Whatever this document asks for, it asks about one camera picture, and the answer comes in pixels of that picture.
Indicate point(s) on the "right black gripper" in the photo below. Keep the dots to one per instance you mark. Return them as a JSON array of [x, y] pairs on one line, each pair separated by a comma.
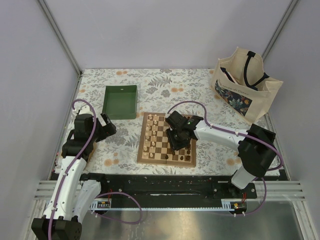
[[174, 145]]

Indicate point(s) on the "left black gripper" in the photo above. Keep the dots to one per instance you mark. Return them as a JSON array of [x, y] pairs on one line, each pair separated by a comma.
[[109, 129]]

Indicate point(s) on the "floral patterned table mat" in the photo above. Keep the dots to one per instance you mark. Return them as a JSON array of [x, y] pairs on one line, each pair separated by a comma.
[[188, 91]]

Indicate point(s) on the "green rectangular tray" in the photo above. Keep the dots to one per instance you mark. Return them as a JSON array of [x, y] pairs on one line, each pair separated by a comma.
[[120, 102]]

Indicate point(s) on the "wooden chess board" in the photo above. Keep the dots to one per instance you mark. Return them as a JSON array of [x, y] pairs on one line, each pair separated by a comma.
[[153, 139]]

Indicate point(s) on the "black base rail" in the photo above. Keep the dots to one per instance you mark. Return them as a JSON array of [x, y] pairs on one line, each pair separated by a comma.
[[173, 191]]

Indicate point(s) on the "black rectangular tray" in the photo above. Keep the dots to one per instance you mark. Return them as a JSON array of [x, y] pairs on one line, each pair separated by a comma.
[[261, 133]]

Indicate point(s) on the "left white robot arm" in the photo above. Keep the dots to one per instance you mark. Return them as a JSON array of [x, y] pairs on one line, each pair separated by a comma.
[[62, 219]]

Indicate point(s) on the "beige floral tote bag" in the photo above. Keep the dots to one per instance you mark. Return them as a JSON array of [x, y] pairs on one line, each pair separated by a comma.
[[240, 80]]

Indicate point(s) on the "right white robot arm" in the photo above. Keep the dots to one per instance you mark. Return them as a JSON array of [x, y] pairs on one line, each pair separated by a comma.
[[254, 146]]

